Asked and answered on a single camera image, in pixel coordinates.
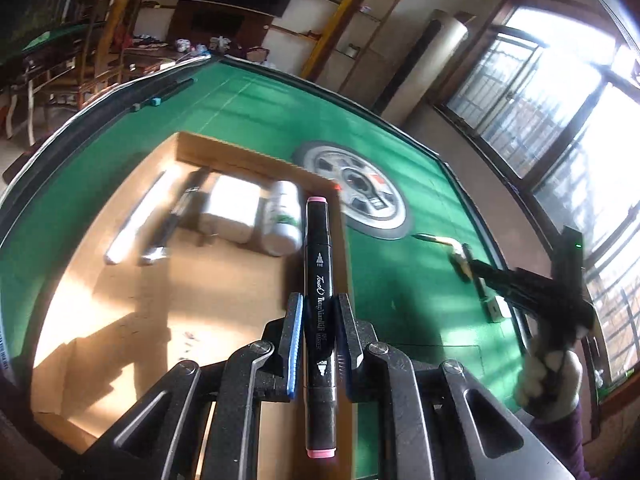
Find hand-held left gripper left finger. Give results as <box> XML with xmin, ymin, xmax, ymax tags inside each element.
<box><xmin>75</xmin><ymin>292</ymin><xmax>306</xmax><ymax>480</ymax></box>

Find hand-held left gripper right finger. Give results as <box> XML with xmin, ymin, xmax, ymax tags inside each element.
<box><xmin>332</xmin><ymin>292</ymin><xmax>576</xmax><ymax>480</ymax></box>

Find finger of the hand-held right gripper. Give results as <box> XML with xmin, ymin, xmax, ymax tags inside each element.
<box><xmin>477</xmin><ymin>279</ymin><xmax>501</xmax><ymax>322</ymax></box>
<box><xmin>451</xmin><ymin>243</ymin><xmax>479</xmax><ymax>281</ymax></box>

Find cream pen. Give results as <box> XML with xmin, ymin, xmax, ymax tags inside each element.
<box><xmin>412</xmin><ymin>232</ymin><xmax>468</xmax><ymax>261</ymax></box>

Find black twin-tip marker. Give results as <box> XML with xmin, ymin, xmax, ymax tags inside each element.
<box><xmin>303</xmin><ymin>196</ymin><xmax>338</xmax><ymax>459</ymax></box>

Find white plastic bottle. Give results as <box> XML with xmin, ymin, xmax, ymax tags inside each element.
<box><xmin>257</xmin><ymin>180</ymin><xmax>304</xmax><ymax>257</ymax></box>

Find cardboard box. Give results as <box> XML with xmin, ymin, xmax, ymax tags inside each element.
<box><xmin>31</xmin><ymin>131</ymin><xmax>356</xmax><ymax>480</ymax></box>

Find white charger adapter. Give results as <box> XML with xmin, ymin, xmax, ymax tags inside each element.
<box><xmin>199</xmin><ymin>174</ymin><xmax>263</xmax><ymax>246</ymax></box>

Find white marker pen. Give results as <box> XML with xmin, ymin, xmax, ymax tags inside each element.
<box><xmin>103</xmin><ymin>171</ymin><xmax>168</xmax><ymax>266</ymax></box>

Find person's right forearm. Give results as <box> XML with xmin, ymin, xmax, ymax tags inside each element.
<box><xmin>529</xmin><ymin>400</ymin><xmax>590</xmax><ymax>480</ymax></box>

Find person's right hand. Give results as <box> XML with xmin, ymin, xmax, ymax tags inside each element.
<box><xmin>515</xmin><ymin>325</ymin><xmax>583</xmax><ymax>421</ymax></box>

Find round table centre control panel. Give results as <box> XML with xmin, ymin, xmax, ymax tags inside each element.
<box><xmin>290</xmin><ymin>140</ymin><xmax>413</xmax><ymax>240</ymax></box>

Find barred window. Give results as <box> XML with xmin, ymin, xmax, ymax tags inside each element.
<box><xmin>440</xmin><ymin>0</ymin><xmax>640</xmax><ymax>376</ymax></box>

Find white standing air conditioner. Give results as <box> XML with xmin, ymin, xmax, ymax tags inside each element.
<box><xmin>384</xmin><ymin>9</ymin><xmax>473</xmax><ymax>118</ymax></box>

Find yellow pole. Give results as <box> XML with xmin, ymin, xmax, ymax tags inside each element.
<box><xmin>300</xmin><ymin>0</ymin><xmax>391</xmax><ymax>78</ymax></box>

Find cluttered wooden side table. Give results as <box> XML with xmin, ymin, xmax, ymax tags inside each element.
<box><xmin>122</xmin><ymin>35</ymin><xmax>213</xmax><ymax>71</ymax></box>

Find wooden chair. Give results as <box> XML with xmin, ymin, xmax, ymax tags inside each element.
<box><xmin>45</xmin><ymin>0</ymin><xmax>151</xmax><ymax>121</ymax></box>

